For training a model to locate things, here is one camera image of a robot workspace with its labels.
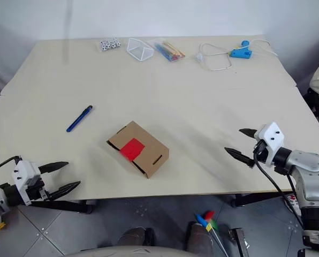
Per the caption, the black metal bracket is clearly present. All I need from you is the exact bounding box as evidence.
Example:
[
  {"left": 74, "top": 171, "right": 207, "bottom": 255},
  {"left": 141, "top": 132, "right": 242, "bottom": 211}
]
[{"left": 228, "top": 227, "right": 250, "bottom": 257}]

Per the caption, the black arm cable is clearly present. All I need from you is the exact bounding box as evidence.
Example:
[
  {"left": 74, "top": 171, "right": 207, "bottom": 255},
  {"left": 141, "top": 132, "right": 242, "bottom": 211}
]
[
  {"left": 0, "top": 156, "right": 22, "bottom": 177},
  {"left": 253, "top": 144, "right": 306, "bottom": 230}
]

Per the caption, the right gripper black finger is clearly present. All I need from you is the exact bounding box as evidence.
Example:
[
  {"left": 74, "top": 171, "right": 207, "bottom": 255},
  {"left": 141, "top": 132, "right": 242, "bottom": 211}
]
[
  {"left": 224, "top": 147, "right": 255, "bottom": 169},
  {"left": 239, "top": 128, "right": 258, "bottom": 139}
]

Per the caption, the clear plastic container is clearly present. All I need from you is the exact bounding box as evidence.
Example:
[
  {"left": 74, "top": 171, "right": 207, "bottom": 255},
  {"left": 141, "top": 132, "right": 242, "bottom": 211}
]
[{"left": 126, "top": 37, "right": 155, "bottom": 63}]

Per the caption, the blue device with white cable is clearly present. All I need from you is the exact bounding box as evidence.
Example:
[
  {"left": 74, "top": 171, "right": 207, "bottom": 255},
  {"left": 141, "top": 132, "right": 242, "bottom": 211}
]
[{"left": 196, "top": 39, "right": 279, "bottom": 72}]

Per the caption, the colourful toy on stick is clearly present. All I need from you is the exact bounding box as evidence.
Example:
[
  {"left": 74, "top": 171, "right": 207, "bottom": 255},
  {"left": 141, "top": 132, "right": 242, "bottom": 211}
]
[{"left": 194, "top": 210, "right": 230, "bottom": 257}]

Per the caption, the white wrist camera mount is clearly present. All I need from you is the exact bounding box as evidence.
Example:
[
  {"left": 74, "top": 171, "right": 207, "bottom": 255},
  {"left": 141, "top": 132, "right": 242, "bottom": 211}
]
[
  {"left": 254, "top": 122, "right": 285, "bottom": 168},
  {"left": 11, "top": 160, "right": 42, "bottom": 206}
]

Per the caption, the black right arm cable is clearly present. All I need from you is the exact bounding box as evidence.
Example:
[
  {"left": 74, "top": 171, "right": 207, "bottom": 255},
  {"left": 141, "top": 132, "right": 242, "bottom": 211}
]
[{"left": 253, "top": 144, "right": 306, "bottom": 230}]

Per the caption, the black table leg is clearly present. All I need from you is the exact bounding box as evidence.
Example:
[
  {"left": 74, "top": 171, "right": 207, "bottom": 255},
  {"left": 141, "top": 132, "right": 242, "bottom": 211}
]
[
  {"left": 233, "top": 191, "right": 294, "bottom": 207},
  {"left": 31, "top": 199, "right": 93, "bottom": 214}
]

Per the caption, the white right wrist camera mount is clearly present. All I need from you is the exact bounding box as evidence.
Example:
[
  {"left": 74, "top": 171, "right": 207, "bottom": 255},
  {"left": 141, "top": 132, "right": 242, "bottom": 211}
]
[{"left": 254, "top": 122, "right": 285, "bottom": 168}]

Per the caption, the blue glue gun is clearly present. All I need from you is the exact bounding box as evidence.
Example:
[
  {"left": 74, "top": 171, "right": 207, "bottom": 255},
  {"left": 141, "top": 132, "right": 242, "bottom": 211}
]
[{"left": 228, "top": 40, "right": 253, "bottom": 59}]

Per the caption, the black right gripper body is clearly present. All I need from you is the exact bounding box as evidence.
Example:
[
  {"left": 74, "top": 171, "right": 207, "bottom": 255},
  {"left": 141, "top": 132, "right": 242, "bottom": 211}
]
[{"left": 252, "top": 139, "right": 269, "bottom": 164}]

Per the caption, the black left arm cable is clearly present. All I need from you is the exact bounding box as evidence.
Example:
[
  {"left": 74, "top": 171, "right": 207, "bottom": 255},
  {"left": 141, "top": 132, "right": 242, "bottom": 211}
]
[{"left": 0, "top": 156, "right": 22, "bottom": 177}]

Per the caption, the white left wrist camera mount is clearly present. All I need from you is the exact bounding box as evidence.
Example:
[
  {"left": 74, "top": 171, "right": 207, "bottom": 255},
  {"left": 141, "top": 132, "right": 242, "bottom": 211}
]
[{"left": 11, "top": 160, "right": 42, "bottom": 206}]

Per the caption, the brown cardboard box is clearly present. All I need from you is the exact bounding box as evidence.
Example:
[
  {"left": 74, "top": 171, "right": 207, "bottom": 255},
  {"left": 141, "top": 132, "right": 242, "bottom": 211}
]
[{"left": 107, "top": 120, "right": 170, "bottom": 179}]

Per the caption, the white red sneaker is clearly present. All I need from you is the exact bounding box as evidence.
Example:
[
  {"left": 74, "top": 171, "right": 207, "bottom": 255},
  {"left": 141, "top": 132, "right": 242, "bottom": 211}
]
[{"left": 284, "top": 193, "right": 302, "bottom": 216}]

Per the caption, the bag of coloured pens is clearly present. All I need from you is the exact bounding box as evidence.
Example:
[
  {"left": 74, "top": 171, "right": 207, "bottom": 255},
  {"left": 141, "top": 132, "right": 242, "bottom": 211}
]
[{"left": 150, "top": 40, "right": 186, "bottom": 64}]

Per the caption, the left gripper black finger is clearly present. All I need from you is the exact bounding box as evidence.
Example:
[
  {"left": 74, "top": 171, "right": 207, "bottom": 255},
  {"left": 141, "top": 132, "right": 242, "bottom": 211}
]
[
  {"left": 38, "top": 161, "right": 69, "bottom": 174},
  {"left": 45, "top": 180, "right": 81, "bottom": 201}
]

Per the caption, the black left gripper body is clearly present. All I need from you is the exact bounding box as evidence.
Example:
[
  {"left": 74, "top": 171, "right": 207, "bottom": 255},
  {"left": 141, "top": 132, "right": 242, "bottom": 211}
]
[{"left": 25, "top": 175, "right": 60, "bottom": 202}]

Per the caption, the blue plastic tool handle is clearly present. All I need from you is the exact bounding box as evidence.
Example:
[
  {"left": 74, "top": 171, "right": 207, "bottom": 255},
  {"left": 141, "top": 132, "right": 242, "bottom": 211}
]
[{"left": 66, "top": 105, "right": 93, "bottom": 133}]

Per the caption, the dark rounded shape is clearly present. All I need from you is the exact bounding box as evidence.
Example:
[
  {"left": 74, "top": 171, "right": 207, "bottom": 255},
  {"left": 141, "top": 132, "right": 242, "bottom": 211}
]
[
  {"left": 118, "top": 226, "right": 155, "bottom": 248},
  {"left": 186, "top": 222, "right": 216, "bottom": 254}
]

